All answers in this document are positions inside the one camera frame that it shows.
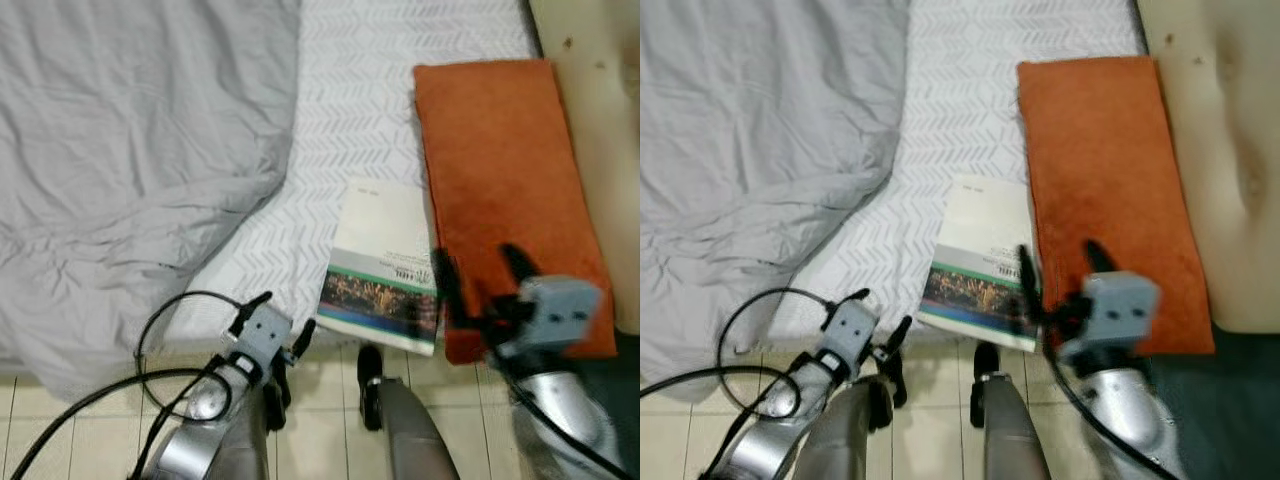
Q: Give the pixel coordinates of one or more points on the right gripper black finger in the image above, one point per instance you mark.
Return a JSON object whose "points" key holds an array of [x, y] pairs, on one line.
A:
{"points": [[1031, 285], [450, 290], [518, 268], [1102, 262]]}

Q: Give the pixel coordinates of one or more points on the white and green book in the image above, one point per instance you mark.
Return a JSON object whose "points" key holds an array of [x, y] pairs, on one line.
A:
{"points": [[375, 230], [985, 225]]}

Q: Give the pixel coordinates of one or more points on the orange pillow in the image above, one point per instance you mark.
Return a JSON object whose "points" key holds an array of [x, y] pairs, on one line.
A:
{"points": [[1100, 170], [500, 170]]}

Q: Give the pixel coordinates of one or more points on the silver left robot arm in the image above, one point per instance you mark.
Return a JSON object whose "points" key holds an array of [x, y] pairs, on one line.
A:
{"points": [[205, 400], [785, 400]]}

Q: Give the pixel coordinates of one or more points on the grey left robot leg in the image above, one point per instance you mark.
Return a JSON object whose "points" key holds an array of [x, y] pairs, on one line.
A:
{"points": [[845, 440], [245, 455]]}

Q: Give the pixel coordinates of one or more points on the grey robot leg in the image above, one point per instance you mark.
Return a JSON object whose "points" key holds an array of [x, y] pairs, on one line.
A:
{"points": [[410, 430], [845, 440], [245, 455], [1015, 430]]}

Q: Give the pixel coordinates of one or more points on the grey right robot leg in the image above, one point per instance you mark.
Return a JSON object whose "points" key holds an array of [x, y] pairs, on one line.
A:
{"points": [[1015, 430], [410, 430]]}

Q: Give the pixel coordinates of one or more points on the dark teal rug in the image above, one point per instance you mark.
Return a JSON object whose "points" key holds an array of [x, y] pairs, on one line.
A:
{"points": [[1230, 410], [622, 400]]}

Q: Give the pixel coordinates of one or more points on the grey duvet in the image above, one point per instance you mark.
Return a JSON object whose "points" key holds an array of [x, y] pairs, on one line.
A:
{"points": [[120, 150], [750, 150]]}

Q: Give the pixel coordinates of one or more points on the cream tufted headboard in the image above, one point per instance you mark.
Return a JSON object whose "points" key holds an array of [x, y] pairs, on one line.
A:
{"points": [[1230, 120], [600, 100]]}

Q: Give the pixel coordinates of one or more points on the white patterned mattress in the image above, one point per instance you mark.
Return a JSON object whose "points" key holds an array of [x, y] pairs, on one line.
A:
{"points": [[970, 100], [360, 100]]}

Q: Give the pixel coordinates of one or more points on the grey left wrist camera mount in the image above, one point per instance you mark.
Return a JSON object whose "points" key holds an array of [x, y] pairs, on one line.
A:
{"points": [[265, 330], [850, 330]]}

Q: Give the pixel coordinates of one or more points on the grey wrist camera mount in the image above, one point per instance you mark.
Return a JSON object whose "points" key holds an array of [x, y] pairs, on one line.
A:
{"points": [[1115, 310], [560, 312], [265, 330], [850, 330]]}

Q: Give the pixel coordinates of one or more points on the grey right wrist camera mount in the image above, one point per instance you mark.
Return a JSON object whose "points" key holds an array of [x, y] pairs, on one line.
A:
{"points": [[1115, 310], [560, 312]]}

